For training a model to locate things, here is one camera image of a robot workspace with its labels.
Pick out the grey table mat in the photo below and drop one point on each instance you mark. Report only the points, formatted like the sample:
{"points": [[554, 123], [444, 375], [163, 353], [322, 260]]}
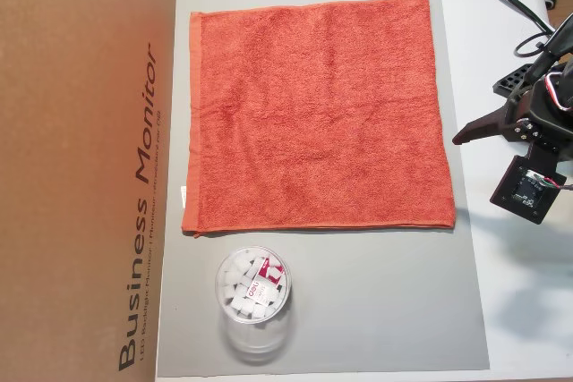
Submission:
{"points": [[380, 301]]}

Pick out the orange terry towel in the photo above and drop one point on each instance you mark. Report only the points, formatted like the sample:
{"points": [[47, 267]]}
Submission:
{"points": [[313, 122]]}

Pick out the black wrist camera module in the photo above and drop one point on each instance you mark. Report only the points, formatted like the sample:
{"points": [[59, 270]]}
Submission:
{"points": [[524, 189]]}

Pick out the brown cardboard monitor box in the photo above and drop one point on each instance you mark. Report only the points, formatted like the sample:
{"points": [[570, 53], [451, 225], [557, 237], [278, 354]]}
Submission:
{"points": [[80, 154]]}

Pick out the white eraser cube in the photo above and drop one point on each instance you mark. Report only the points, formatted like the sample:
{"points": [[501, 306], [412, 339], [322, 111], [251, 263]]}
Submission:
{"points": [[233, 275], [228, 291], [244, 307]]}

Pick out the black perforated base clamp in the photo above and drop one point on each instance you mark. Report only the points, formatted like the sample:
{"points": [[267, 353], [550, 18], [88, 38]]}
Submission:
{"points": [[510, 82]]}

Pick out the red white eraser sleeve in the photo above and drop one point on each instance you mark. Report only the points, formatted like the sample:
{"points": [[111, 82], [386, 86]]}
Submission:
{"points": [[268, 268]]}

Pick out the white towel label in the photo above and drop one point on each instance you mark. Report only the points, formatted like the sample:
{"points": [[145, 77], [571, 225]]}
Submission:
{"points": [[182, 196]]}

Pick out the deli labelled white eraser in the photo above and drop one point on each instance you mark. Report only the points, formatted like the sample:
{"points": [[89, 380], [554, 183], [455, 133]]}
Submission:
{"points": [[257, 292]]}

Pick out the clear plastic jar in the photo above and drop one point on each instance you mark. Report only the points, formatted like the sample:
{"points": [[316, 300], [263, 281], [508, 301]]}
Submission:
{"points": [[253, 310]]}

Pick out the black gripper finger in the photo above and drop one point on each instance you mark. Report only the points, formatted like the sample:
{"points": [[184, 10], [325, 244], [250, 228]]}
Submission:
{"points": [[485, 127]]}

